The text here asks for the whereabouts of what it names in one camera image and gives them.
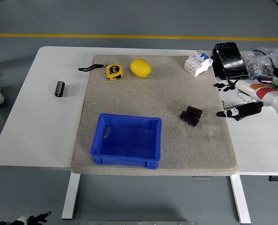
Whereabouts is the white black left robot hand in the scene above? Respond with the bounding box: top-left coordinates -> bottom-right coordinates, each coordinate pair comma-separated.
14,210 -> 52,225

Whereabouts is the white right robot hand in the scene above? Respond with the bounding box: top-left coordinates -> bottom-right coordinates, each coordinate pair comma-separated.
213,79 -> 278,119

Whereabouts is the dark cylindrical battery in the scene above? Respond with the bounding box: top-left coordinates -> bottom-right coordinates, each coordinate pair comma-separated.
186,105 -> 204,119
257,76 -> 274,84
54,81 -> 66,98
179,111 -> 200,128

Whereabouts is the blue plastic box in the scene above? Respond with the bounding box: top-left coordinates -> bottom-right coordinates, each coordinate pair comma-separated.
89,112 -> 163,170

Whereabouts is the light blue bowl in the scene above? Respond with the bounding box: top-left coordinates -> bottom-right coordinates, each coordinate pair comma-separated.
250,74 -> 278,94

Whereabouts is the grey metal tool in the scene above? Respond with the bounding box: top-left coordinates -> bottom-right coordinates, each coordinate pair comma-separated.
264,66 -> 275,78

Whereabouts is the clear bag of metal nuts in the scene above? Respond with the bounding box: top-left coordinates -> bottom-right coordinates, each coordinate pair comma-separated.
243,50 -> 274,76

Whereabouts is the white table leg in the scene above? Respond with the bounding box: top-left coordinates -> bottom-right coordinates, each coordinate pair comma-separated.
230,174 -> 252,225
61,173 -> 81,220

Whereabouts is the black wrapped device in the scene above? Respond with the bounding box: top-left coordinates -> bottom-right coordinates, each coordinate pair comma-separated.
210,41 -> 250,82

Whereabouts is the white blue circuit breaker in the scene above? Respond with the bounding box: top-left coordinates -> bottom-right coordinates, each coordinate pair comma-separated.
184,51 -> 214,77

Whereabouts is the grey-brown mat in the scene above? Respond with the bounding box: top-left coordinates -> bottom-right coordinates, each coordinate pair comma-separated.
70,54 -> 239,176

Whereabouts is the yellow lemon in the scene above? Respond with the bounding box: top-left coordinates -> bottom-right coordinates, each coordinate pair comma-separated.
130,59 -> 152,78

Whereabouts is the yellow tape measure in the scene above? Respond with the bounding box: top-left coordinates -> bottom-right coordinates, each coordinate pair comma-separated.
78,63 -> 124,82

